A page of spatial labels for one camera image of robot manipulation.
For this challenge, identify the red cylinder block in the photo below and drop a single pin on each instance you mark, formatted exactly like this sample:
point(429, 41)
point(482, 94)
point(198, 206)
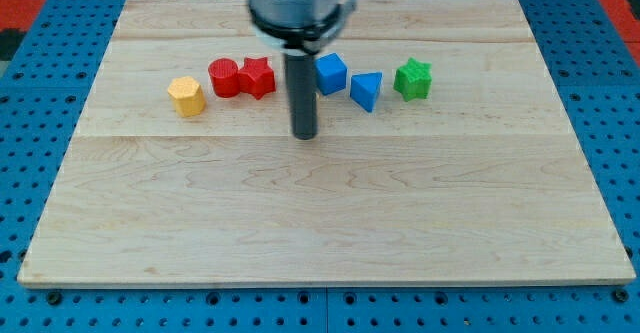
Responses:
point(223, 73)

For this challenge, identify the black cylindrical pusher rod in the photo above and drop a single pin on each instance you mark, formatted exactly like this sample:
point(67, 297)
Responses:
point(300, 79)

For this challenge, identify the wooden board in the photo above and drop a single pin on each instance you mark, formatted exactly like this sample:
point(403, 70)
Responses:
point(481, 184)

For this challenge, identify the blue triangle block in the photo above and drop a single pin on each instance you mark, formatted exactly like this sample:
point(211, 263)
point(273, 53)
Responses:
point(365, 89)

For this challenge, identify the yellow hexagon block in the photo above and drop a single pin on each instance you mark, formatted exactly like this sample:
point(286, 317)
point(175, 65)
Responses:
point(187, 96)

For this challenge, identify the blue cube block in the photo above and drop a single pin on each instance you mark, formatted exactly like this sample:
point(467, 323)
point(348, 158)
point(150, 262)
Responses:
point(331, 74)

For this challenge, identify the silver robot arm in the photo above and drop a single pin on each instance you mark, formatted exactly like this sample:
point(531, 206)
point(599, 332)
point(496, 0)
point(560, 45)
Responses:
point(300, 29)

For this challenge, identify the red star block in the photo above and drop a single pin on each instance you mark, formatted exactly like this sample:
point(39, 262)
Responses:
point(256, 77)

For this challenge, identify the green star block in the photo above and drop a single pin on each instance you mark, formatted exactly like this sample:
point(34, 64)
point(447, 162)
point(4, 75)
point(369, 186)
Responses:
point(413, 80)

